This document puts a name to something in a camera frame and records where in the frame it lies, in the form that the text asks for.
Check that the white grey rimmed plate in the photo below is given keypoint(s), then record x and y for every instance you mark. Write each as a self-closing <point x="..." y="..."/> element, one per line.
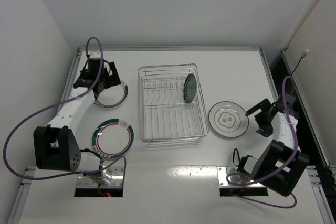
<point x="228" y="119"/>

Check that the black cable white connector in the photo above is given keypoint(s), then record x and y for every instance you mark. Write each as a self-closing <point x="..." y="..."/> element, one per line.
<point x="303" y="55"/>

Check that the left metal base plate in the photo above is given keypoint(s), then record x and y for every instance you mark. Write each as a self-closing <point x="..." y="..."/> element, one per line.
<point x="111" y="178"/>

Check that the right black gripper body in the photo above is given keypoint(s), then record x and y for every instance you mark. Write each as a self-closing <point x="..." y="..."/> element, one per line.
<point x="263" y="117"/>

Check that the metal base plate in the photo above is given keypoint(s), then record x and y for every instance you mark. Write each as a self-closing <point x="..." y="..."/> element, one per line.
<point x="111" y="178"/>
<point x="229" y="177"/>

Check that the green red rimmed plate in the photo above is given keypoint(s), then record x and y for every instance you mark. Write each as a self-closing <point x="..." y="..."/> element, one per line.
<point x="112" y="97"/>
<point x="112" y="138"/>

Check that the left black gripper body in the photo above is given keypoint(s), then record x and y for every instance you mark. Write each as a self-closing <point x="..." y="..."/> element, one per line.
<point x="105" y="77"/>

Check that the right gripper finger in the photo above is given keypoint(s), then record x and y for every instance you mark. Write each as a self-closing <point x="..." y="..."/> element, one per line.
<point x="264" y="106"/>
<point x="265" y="130"/>

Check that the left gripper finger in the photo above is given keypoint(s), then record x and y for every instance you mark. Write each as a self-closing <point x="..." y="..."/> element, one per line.
<point x="98" y="88"/>
<point x="113" y="78"/>

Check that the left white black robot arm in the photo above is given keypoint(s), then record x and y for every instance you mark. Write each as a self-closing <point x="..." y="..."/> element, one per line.
<point x="55" y="145"/>

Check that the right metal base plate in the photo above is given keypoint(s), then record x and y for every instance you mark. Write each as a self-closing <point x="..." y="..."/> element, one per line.
<point x="229" y="177"/>

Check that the metal wire dish rack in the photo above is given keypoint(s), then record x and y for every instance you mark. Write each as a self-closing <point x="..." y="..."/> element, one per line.
<point x="164" y="116"/>

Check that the small blue patterned plate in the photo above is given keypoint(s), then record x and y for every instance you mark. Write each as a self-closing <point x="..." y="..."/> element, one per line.
<point x="189" y="89"/>

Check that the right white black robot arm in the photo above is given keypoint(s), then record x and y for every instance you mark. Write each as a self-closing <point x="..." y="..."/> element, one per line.
<point x="281" y="165"/>

